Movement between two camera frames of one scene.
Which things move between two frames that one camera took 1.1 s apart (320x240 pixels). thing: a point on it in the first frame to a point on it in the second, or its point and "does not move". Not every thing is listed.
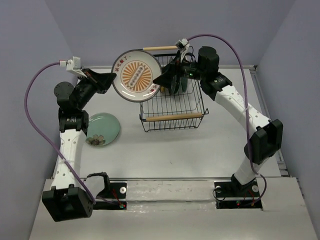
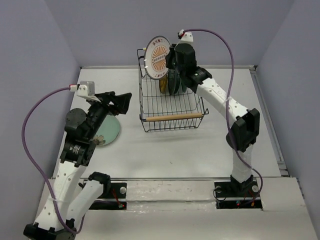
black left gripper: (102, 81) to (121, 101)
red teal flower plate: (184, 80) does not move
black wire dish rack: (165, 111) does not move
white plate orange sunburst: (135, 70) to (154, 57)
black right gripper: (165, 78) to (172, 51)
